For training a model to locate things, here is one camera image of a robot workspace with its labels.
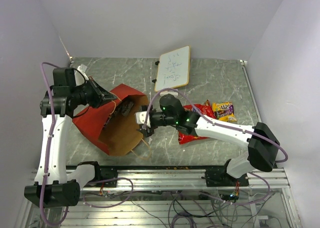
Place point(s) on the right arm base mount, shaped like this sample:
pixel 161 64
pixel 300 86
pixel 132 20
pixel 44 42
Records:
pixel 215 176

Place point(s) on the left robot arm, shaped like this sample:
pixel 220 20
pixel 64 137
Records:
pixel 53 186

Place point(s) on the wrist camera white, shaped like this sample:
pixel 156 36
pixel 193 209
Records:
pixel 80 74
pixel 142 118

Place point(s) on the white whiteboard eraser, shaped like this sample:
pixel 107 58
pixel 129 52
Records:
pixel 174 93

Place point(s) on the dark snack bar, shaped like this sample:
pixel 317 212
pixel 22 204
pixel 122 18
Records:
pixel 126 107

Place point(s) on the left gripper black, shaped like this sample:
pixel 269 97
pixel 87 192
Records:
pixel 100 94

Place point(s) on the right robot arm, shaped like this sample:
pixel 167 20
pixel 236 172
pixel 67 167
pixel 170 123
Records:
pixel 261 146

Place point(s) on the small whiteboard wooden frame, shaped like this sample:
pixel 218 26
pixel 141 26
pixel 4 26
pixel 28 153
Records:
pixel 173 69

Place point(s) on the yellow M&M's packet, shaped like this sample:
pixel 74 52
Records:
pixel 223 107

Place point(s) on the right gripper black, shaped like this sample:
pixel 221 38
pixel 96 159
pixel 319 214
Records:
pixel 148 132

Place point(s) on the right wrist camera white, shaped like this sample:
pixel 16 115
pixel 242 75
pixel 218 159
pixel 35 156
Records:
pixel 142 118

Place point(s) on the aluminium frame rail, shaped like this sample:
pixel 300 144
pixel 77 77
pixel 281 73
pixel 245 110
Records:
pixel 172 178

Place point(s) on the red cookie snack bag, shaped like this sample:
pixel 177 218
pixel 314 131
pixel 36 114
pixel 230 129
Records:
pixel 205 109

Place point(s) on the purple brown M&M's packet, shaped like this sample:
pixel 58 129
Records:
pixel 225 116

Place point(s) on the red brown paper bag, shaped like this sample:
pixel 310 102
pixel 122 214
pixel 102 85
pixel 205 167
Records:
pixel 107 129

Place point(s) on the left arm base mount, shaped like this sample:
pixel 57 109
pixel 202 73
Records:
pixel 109 173

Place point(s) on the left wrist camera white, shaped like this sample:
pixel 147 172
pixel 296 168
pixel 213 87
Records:
pixel 80 74

